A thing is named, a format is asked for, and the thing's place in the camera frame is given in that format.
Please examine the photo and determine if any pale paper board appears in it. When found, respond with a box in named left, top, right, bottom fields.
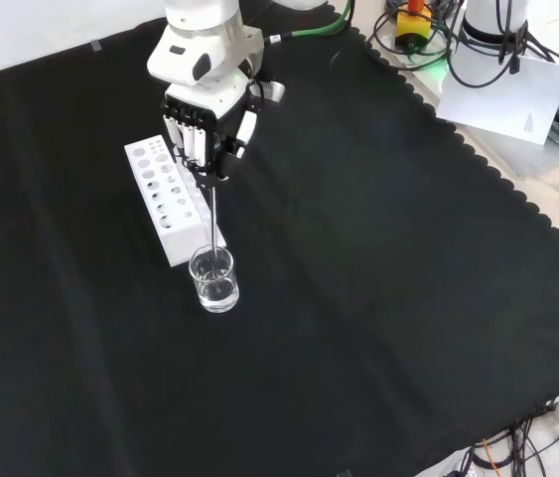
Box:
left=436, top=51, right=559, bottom=147

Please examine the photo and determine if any yellow stop button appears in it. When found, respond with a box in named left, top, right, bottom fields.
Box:
left=394, top=0, right=434, bottom=54

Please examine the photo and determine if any green cable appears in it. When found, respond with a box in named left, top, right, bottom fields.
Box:
left=262, top=0, right=358, bottom=47

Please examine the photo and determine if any white cylindrical column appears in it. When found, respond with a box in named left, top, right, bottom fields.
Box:
left=459, top=0, right=531, bottom=47

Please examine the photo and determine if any black bench cloth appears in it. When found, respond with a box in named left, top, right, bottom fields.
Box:
left=0, top=4, right=559, bottom=477

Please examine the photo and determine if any clear glass beaker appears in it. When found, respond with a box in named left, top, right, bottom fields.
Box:
left=188, top=244, right=241, bottom=315

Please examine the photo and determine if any clear glass rod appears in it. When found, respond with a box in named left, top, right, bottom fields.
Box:
left=209, top=184, right=221, bottom=273

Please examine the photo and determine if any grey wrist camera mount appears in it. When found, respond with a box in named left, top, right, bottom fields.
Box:
left=261, top=80, right=288, bottom=104

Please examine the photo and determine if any white test tube rack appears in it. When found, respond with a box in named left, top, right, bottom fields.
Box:
left=123, top=133, right=228, bottom=270

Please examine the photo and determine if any orange cable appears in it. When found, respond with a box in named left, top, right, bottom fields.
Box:
left=479, top=436, right=504, bottom=477

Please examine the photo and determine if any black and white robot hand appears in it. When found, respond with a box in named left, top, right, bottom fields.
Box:
left=159, top=79, right=264, bottom=190

